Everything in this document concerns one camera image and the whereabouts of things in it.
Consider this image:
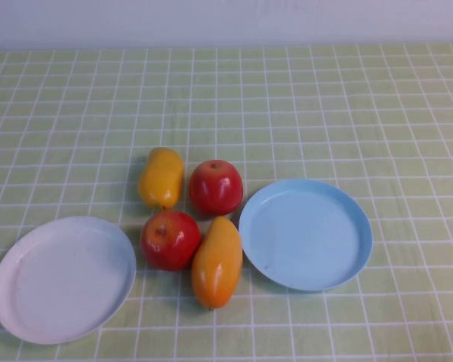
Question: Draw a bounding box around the orange yellow mango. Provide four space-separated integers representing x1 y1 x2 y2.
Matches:
190 215 244 311

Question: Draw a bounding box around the light blue round plate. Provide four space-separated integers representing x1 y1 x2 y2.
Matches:
238 178 374 292

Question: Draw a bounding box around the red apple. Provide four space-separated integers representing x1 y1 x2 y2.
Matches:
140 210 202 272
188 159 245 216

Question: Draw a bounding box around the white round plate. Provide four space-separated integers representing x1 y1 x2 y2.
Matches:
0 215 137 345

